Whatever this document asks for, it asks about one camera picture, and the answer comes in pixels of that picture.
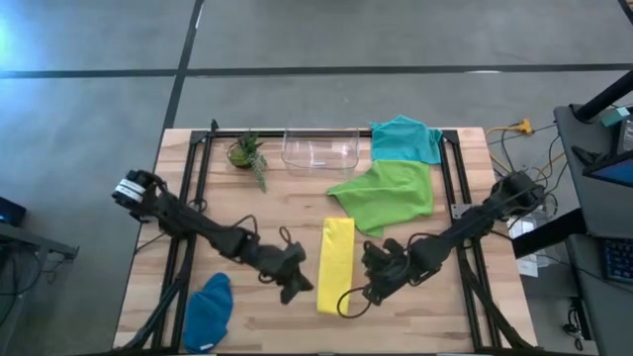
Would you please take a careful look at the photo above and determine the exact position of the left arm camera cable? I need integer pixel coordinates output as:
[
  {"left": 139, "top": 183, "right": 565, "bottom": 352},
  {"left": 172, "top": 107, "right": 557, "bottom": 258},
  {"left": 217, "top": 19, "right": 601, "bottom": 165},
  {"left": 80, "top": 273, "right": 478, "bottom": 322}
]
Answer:
[{"left": 231, "top": 214, "right": 295, "bottom": 245}]

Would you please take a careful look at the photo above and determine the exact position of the yellow microfiber towel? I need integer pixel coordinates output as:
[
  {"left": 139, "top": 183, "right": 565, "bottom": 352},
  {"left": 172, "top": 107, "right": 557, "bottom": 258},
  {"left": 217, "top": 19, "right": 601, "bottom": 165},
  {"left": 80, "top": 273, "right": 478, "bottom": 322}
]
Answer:
[{"left": 316, "top": 216, "right": 356, "bottom": 316}]

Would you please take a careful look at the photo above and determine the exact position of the small teal box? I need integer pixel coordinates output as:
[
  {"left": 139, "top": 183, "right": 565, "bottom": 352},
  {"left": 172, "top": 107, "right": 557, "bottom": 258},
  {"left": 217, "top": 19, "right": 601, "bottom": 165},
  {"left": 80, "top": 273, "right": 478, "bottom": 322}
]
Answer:
[{"left": 600, "top": 106, "right": 632, "bottom": 128}]

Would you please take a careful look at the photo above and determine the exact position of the black cable bundle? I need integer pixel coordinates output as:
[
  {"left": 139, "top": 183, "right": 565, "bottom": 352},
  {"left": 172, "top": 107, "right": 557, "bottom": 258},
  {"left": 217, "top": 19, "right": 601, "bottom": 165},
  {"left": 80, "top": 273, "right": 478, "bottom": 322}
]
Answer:
[{"left": 562, "top": 307, "right": 590, "bottom": 352}]

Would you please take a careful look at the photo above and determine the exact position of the grey desk with keyboard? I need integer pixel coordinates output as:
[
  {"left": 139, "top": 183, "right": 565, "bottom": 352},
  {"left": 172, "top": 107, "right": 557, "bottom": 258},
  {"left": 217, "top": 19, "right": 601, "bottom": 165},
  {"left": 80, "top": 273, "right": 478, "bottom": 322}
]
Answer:
[{"left": 566, "top": 234, "right": 633, "bottom": 356}]

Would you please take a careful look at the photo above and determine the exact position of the black aluminium table frame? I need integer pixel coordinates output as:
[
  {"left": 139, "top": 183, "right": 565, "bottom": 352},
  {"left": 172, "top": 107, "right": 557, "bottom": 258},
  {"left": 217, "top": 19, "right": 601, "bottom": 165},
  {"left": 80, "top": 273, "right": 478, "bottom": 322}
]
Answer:
[{"left": 118, "top": 118, "right": 538, "bottom": 356}]

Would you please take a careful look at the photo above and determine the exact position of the black keyboard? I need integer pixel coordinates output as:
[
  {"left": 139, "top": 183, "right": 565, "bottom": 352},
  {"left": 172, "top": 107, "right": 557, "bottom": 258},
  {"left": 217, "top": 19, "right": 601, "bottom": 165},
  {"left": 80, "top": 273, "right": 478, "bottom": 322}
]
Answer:
[{"left": 599, "top": 235, "right": 633, "bottom": 286}]

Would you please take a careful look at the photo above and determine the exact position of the white box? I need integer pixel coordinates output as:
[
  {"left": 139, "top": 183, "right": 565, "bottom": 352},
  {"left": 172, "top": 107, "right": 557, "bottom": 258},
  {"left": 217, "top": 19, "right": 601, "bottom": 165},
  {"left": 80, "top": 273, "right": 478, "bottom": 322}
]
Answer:
[
  {"left": 506, "top": 213, "right": 539, "bottom": 239},
  {"left": 516, "top": 255, "right": 541, "bottom": 278}
]

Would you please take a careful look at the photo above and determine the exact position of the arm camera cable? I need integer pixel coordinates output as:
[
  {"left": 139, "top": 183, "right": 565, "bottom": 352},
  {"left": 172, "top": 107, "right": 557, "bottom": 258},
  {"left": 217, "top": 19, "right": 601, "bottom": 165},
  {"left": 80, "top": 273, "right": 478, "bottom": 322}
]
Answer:
[
  {"left": 231, "top": 214, "right": 295, "bottom": 245},
  {"left": 336, "top": 285, "right": 374, "bottom": 318}
]

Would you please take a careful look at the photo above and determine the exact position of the clear plastic bin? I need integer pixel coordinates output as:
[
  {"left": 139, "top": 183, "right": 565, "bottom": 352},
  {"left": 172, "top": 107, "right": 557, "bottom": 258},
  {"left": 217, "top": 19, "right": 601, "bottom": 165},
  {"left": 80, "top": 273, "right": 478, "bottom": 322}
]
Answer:
[{"left": 280, "top": 127, "right": 361, "bottom": 174}]

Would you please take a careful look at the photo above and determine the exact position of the dark grey desk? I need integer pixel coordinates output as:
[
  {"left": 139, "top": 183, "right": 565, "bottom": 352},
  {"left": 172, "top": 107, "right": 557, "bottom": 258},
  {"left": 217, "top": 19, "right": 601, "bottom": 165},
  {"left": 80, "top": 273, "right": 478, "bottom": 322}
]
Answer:
[{"left": 553, "top": 102, "right": 633, "bottom": 239}]

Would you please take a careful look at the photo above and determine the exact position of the potted succulent plant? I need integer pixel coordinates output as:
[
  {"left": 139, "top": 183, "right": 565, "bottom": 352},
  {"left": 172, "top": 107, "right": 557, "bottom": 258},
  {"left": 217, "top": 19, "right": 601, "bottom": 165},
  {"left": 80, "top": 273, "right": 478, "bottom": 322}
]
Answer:
[{"left": 226, "top": 130, "right": 269, "bottom": 194}]

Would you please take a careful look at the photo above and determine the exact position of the dark electronic device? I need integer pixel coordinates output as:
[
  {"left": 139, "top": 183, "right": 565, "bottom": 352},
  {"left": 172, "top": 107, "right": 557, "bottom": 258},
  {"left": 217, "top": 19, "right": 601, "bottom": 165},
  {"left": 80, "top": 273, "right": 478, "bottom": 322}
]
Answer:
[{"left": 0, "top": 196, "right": 29, "bottom": 228}]

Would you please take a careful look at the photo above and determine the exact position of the yellow plug with cable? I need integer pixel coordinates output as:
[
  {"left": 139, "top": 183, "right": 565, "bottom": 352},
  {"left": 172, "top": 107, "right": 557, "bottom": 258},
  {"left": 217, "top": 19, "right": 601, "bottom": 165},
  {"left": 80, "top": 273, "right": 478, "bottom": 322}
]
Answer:
[{"left": 484, "top": 118, "right": 535, "bottom": 137}]

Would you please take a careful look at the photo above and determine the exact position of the green microfiber towel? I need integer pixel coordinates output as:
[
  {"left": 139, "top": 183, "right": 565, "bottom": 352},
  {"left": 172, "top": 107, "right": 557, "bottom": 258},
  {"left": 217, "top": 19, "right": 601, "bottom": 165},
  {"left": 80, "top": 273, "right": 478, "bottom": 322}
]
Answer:
[{"left": 325, "top": 158, "right": 435, "bottom": 238}]

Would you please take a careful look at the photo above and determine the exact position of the black desk bar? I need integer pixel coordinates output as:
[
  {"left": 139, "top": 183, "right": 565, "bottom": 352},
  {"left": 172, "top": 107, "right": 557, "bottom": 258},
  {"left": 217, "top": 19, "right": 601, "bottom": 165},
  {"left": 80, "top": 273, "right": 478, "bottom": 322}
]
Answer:
[{"left": 511, "top": 207, "right": 588, "bottom": 259}]

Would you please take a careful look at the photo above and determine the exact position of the teal microfiber towel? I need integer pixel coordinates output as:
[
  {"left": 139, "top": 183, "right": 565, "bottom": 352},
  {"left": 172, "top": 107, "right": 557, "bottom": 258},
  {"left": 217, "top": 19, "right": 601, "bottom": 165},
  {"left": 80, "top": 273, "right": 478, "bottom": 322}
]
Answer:
[{"left": 369, "top": 115, "right": 444, "bottom": 166}]

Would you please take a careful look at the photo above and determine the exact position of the black pole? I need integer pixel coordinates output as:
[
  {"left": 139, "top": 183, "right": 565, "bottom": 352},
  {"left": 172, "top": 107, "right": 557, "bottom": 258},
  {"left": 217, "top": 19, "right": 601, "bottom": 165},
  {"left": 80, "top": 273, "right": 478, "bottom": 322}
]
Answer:
[{"left": 573, "top": 68, "right": 633, "bottom": 124}]

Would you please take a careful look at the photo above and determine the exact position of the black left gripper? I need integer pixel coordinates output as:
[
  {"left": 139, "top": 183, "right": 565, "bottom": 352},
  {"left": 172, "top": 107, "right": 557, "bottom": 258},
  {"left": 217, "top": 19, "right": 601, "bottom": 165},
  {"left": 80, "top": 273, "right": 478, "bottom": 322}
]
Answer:
[{"left": 252, "top": 241, "right": 316, "bottom": 305}]

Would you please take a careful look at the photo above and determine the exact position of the dark blue microfiber towel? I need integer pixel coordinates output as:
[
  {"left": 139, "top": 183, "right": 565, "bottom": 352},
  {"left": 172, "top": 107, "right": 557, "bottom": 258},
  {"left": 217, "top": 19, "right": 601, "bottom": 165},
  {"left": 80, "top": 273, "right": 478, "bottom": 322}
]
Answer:
[{"left": 182, "top": 271, "right": 234, "bottom": 354}]

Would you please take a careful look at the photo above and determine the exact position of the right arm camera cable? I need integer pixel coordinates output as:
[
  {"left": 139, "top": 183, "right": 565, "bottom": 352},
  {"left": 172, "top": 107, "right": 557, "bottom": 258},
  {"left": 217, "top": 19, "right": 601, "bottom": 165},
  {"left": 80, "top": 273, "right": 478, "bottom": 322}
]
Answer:
[{"left": 336, "top": 285, "right": 374, "bottom": 318}]

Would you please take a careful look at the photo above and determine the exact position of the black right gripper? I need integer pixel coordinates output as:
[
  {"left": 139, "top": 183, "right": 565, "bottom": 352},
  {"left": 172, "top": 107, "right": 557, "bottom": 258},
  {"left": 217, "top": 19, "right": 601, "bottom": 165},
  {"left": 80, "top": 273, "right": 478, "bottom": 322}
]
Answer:
[{"left": 361, "top": 239, "right": 430, "bottom": 305}]

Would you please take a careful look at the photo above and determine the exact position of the grey metal stand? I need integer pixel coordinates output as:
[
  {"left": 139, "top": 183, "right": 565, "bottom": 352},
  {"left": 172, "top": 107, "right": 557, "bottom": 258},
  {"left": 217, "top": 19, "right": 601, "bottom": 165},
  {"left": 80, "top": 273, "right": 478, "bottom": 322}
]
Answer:
[{"left": 0, "top": 222, "right": 80, "bottom": 356}]

